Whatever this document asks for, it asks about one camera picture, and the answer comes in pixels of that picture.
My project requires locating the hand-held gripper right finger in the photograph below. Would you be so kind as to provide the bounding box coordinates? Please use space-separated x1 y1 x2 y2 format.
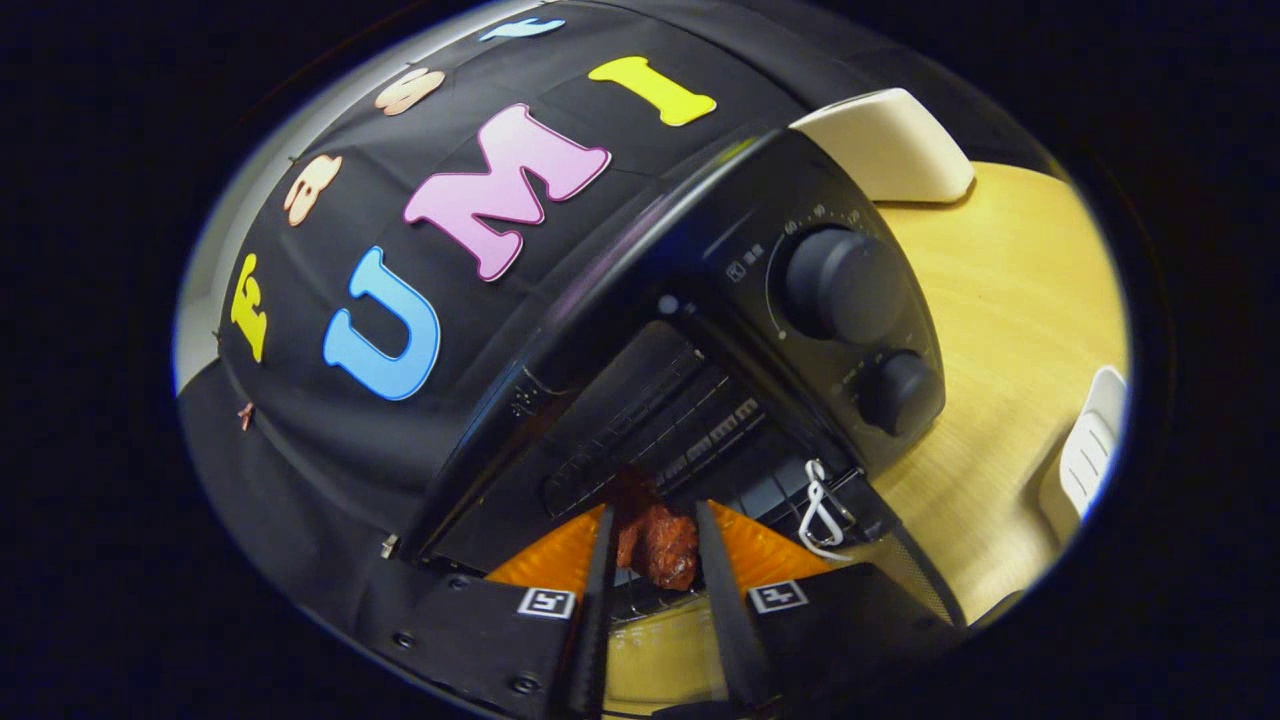
695 500 967 715

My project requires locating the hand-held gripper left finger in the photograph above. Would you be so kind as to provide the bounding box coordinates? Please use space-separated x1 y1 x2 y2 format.
355 503 618 719

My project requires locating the reddish brown meat strip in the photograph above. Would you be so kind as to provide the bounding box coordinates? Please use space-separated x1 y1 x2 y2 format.
612 488 701 592

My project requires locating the black toaster oven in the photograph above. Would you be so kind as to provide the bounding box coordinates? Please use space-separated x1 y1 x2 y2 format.
400 128 969 633

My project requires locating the white bread toaster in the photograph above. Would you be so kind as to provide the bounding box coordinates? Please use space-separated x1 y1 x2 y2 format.
790 87 976 205

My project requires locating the black backdrop cloth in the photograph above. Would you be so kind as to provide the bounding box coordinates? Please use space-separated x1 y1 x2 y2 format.
178 0 1061 641

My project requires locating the white ribbed dish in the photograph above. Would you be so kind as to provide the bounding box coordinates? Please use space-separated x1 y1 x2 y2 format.
1038 366 1129 546

